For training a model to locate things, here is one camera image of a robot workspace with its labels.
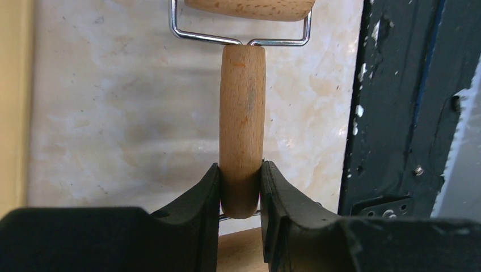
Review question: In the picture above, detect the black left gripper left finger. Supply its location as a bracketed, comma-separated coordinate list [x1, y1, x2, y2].
[1, 164, 220, 271]

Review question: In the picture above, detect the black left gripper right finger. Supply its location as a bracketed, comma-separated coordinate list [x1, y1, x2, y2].
[260, 161, 480, 271]

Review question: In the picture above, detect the wooden roller tool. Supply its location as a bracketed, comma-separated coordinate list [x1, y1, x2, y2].
[169, 1, 315, 219]

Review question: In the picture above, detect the yellow plastic tray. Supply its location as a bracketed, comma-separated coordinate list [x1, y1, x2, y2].
[1, 1, 35, 216]

